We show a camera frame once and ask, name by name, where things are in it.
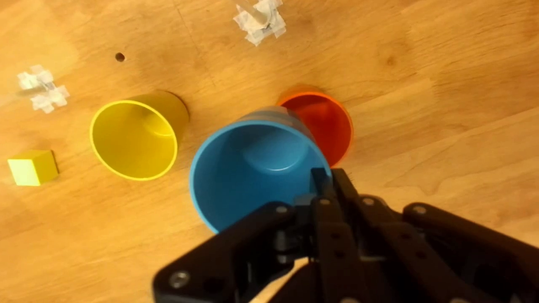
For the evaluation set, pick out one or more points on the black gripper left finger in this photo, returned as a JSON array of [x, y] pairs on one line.
[[252, 252]]

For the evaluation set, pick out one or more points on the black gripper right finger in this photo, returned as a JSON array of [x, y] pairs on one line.
[[438, 258]]

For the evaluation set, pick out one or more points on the blue plastic cup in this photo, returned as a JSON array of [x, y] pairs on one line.
[[246, 168]]

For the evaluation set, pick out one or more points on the yellow plastic cup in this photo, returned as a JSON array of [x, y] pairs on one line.
[[131, 140]]

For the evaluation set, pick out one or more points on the orange plastic cup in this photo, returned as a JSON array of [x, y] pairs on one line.
[[328, 126]]

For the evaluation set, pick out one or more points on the clear plastic jack piece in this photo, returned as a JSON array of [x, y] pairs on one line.
[[259, 20], [44, 89]]

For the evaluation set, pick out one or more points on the yellow cube block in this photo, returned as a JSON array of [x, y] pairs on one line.
[[30, 168]]

